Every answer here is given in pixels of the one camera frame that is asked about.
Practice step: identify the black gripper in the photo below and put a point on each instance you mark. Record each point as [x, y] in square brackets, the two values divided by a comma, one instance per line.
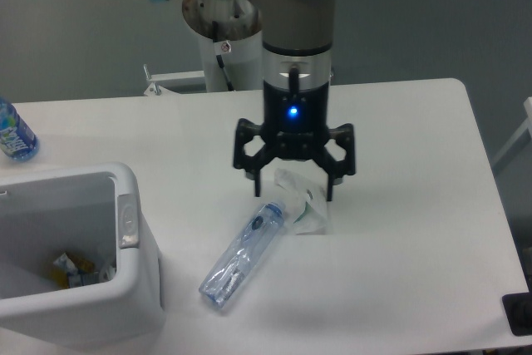
[294, 122]

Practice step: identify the clear plastic wrapper bag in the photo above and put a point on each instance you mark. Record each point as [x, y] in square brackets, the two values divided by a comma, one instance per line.
[306, 207]

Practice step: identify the crushed clear plastic bottle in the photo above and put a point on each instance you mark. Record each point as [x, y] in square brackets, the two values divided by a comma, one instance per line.
[243, 253]

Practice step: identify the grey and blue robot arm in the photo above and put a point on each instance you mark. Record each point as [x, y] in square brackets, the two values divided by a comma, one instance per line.
[297, 39]

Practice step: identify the white trash can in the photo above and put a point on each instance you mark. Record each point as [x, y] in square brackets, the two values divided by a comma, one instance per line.
[93, 212]

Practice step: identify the yellow snack wrapper trash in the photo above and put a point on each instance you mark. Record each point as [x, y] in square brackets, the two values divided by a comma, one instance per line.
[73, 271]

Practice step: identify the blue labelled water bottle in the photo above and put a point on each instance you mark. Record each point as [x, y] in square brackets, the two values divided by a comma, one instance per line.
[18, 141]

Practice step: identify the black device at table edge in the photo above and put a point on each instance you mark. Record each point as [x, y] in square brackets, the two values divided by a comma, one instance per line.
[518, 312]

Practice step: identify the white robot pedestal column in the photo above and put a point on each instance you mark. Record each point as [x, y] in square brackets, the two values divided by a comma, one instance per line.
[228, 31]

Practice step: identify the white metal base frame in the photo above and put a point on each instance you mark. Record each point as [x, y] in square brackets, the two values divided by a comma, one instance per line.
[237, 77]

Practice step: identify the white frame at right edge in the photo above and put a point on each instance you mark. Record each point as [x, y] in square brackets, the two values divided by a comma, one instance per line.
[515, 144]

